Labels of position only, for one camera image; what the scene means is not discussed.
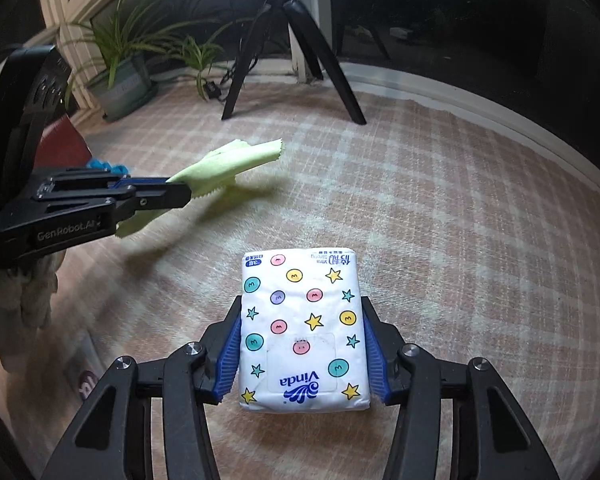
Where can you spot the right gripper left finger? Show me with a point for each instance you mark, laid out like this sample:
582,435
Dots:
221,340

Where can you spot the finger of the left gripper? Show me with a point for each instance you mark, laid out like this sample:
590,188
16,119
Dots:
152,194

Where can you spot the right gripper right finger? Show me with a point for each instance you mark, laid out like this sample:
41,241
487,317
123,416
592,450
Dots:
389,380

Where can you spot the Vinda tissue pack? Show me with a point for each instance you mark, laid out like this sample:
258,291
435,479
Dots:
302,337

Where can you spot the yellow-green microfiber cloth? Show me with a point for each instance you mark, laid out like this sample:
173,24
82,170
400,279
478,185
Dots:
217,169

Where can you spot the blue soft object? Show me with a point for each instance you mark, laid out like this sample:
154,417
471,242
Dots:
106,166

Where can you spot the dark red box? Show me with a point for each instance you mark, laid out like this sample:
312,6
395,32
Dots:
62,146

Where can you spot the potted spider plant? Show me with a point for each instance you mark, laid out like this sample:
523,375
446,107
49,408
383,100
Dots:
122,83

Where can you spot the small spider plant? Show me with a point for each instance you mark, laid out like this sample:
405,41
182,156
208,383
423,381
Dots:
202,57

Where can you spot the black tripod stand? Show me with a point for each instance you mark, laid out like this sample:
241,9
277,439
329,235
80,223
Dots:
309,50

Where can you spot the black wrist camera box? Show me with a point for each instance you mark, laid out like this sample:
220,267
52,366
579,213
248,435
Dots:
32,82

